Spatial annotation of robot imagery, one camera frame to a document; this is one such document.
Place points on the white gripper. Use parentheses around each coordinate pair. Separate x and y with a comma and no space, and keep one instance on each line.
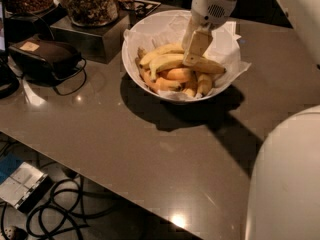
(210,8)

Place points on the long yellow banana front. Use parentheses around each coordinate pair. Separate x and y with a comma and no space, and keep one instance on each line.
(171,61)

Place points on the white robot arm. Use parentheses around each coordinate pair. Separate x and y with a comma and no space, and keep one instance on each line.
(284,195)

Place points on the yellow banana back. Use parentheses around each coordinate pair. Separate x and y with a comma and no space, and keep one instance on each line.
(147,56)

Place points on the white bowl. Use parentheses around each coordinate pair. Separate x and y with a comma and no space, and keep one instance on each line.
(146,34)

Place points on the orange banana middle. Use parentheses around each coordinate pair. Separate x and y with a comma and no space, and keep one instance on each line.
(178,74)

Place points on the orange banana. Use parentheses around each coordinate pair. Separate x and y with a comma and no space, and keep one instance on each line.
(178,74)
(161,84)

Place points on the short yellow banana right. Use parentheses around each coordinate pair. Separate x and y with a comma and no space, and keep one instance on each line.
(204,84)

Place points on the short yellow banana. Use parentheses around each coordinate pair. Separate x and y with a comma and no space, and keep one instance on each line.
(204,84)
(190,88)

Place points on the short yellow banana centre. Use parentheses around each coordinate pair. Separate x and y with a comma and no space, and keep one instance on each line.
(190,88)

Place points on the orange banana lower left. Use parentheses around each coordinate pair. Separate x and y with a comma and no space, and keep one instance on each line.
(161,84)

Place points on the white paper liner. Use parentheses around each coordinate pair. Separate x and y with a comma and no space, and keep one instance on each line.
(230,54)

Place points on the white paper note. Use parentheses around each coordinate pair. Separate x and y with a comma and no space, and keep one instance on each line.
(231,27)

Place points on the black patterned tray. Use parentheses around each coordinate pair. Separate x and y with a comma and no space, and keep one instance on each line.
(142,8)

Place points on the glass jar of granola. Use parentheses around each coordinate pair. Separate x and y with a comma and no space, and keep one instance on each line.
(91,13)

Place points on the black headset device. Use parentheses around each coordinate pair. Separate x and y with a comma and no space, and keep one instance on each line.
(45,61)

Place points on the black stand left edge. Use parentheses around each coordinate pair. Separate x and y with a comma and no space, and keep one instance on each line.
(8,80)

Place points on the dark metal pedestal block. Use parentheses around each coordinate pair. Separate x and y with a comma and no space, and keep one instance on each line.
(99,44)

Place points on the dark pedestal under nuts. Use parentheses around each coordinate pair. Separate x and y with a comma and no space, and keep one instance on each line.
(21,26)

